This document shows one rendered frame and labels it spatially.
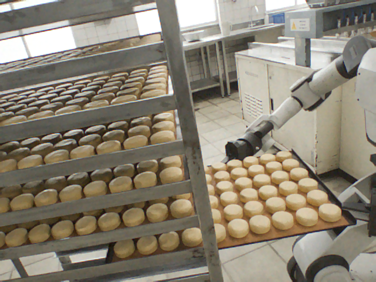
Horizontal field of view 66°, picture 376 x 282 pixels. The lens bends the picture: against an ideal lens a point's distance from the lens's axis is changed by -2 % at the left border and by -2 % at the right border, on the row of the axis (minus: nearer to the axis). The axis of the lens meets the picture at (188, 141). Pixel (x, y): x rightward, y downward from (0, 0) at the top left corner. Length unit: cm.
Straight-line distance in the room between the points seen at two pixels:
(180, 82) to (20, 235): 53
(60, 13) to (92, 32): 420
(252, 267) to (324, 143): 98
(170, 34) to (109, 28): 428
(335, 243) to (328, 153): 126
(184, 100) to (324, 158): 182
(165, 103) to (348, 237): 74
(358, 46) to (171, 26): 74
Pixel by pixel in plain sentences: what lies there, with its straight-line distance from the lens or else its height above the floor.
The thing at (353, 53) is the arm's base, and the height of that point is 108.
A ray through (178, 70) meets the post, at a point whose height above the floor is 120.
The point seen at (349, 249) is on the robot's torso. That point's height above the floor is 52.
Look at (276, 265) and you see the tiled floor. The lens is 173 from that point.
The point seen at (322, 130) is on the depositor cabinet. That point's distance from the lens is 214.
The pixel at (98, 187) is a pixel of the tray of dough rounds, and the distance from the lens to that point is 67.
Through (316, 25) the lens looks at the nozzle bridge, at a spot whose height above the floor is 109.
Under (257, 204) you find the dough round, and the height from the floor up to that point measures 79.
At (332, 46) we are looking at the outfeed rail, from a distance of 263.
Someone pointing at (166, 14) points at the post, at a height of 129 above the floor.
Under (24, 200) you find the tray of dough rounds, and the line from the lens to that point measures 74.
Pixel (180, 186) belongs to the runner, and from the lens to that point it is 60.
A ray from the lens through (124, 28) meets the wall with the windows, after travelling 478.
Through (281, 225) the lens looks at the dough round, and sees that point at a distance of 76.
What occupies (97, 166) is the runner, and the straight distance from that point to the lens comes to 59.
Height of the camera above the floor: 128
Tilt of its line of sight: 23 degrees down
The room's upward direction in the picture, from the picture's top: 11 degrees counter-clockwise
